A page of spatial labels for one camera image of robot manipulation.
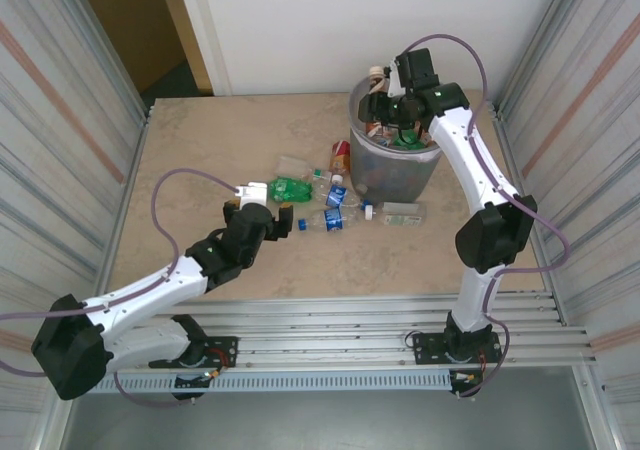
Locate green plastic soda bottle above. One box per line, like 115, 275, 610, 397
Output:
394, 132, 426, 150
268, 177, 315, 205

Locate clear bottle Pepsi blue label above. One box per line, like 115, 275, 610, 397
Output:
298, 207, 369, 235

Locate clear plastic bin liner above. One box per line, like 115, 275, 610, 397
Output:
348, 77, 444, 164

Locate grey mesh waste bin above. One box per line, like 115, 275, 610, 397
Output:
348, 77, 444, 205

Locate brown wooden door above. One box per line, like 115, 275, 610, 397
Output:
72, 0, 214, 105

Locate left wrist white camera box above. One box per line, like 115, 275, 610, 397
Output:
234, 181, 270, 211

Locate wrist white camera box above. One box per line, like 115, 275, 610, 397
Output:
234, 181, 270, 211
384, 62, 404, 99

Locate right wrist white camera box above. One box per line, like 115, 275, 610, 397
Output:
384, 62, 404, 99

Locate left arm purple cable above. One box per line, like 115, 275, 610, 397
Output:
0, 168, 240, 409

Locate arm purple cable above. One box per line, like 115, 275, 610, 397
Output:
402, 33, 572, 400
0, 168, 240, 409

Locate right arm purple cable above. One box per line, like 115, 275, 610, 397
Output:
402, 33, 572, 400

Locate aluminium frame rails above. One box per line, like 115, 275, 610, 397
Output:
58, 292, 600, 372

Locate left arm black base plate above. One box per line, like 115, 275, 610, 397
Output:
148, 335, 239, 370

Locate grey slotted cable duct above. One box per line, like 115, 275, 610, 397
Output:
74, 372, 454, 394

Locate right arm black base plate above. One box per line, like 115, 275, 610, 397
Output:
413, 330, 503, 366

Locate white door frame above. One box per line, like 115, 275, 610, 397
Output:
172, 0, 235, 97

